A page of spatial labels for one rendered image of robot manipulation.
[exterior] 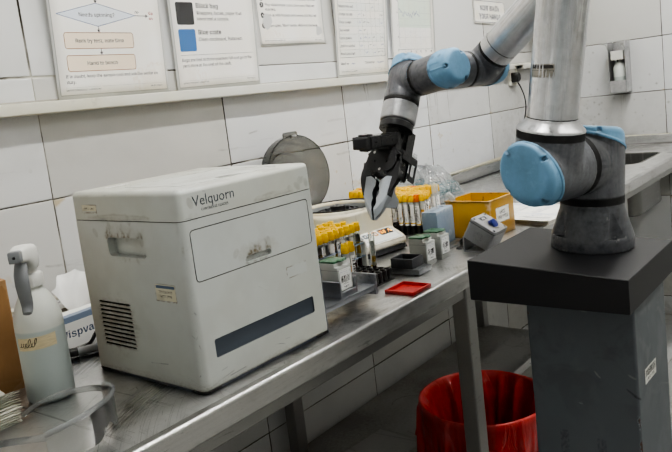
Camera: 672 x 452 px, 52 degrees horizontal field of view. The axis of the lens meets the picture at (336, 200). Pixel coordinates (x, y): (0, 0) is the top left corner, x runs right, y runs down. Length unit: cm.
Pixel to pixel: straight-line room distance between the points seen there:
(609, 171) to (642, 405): 42
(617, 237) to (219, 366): 75
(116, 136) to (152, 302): 69
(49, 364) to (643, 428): 102
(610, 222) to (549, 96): 28
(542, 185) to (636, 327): 31
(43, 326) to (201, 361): 25
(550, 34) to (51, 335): 91
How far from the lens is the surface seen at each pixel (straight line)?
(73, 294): 147
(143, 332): 112
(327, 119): 221
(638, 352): 136
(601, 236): 134
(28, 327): 113
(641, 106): 379
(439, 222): 171
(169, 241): 101
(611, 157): 133
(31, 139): 159
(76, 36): 166
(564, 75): 121
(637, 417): 140
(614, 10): 383
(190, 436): 99
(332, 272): 127
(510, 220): 189
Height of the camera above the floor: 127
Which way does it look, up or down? 8 degrees down
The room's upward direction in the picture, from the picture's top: 7 degrees counter-clockwise
